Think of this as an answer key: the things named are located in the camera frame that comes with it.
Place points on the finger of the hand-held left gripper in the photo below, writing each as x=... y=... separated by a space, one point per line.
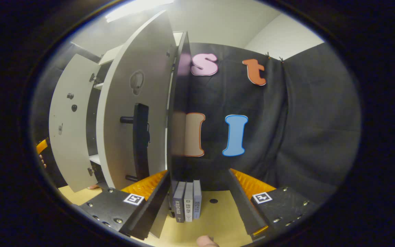
x=41 y=145

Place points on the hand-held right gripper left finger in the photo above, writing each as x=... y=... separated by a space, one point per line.
x=154 y=202

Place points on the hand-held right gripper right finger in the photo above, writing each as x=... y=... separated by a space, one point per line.
x=242 y=202

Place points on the white cabinet door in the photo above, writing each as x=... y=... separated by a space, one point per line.
x=118 y=85
x=70 y=137

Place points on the white shoe cabinet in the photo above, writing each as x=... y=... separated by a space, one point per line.
x=180 y=137

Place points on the dark grey book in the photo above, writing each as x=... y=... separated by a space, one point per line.
x=179 y=202

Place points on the light grey book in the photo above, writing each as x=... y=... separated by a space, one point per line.
x=189 y=202

